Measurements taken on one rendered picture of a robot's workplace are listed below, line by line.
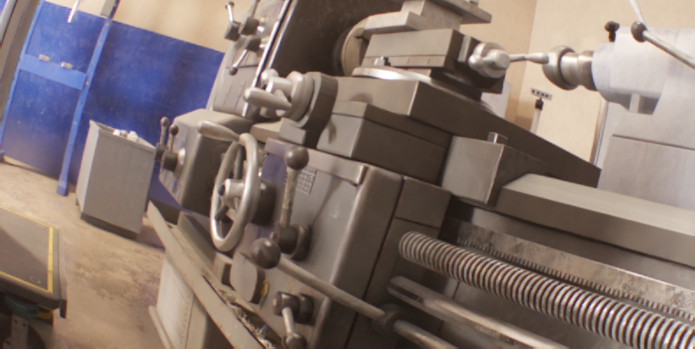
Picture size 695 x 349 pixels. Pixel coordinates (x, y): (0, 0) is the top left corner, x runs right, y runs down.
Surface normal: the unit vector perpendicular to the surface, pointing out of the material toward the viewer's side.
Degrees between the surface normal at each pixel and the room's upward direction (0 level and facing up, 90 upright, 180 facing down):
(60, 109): 90
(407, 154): 90
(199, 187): 90
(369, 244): 90
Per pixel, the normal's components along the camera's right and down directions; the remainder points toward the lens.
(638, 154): -0.85, -0.28
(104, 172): 0.51, 0.14
